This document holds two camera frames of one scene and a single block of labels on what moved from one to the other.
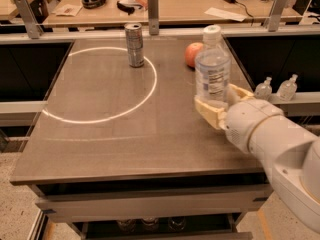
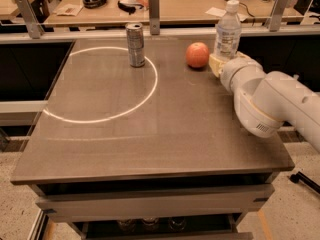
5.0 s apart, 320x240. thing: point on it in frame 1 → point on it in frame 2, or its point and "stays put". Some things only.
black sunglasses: x=128 y=8 stays put
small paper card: x=67 y=10 stays put
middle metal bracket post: x=153 y=13 stays put
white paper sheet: x=225 y=14 stays put
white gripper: x=247 y=121 → x=230 y=70
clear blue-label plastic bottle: x=212 y=67 → x=229 y=31
